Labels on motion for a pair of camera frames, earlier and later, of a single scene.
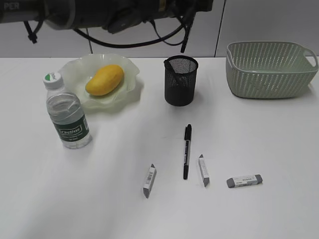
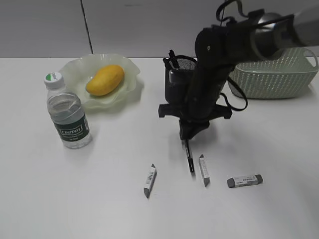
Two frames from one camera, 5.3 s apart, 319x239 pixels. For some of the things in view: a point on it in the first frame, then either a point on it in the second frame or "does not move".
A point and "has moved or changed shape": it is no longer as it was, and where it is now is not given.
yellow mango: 105,80 does not move
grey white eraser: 149,180 does not move
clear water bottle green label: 66,110 does not move
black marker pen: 187,27 to 172,55
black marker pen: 188,133 has moved or changed shape
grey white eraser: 242,180 does not move
